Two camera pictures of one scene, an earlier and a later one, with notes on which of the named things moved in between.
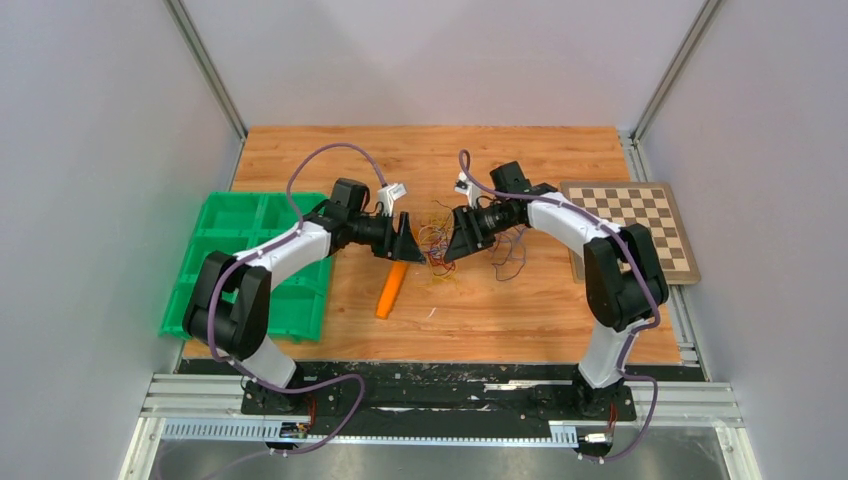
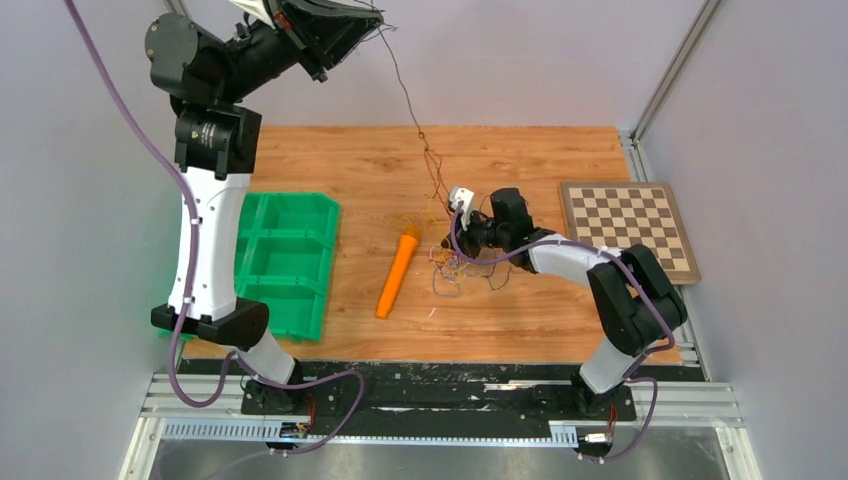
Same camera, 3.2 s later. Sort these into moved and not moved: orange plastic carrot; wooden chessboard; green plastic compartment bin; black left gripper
Moved: black left gripper
Not moved: wooden chessboard; green plastic compartment bin; orange plastic carrot
